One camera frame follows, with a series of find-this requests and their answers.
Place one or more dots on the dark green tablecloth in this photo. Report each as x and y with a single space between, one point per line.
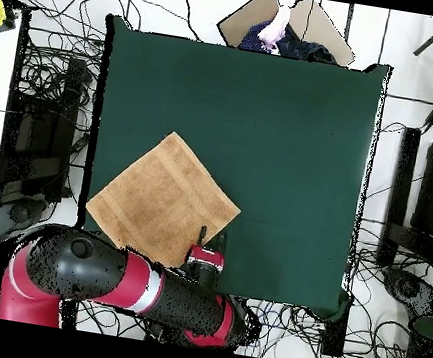
268 134

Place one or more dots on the dark blue garment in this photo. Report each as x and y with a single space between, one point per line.
302 48

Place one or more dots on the pale pink garment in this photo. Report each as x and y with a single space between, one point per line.
274 30

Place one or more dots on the cardboard box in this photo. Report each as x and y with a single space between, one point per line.
241 21

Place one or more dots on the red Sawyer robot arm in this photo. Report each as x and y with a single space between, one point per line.
123 281

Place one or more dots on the orange terry towel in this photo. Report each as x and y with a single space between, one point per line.
164 199

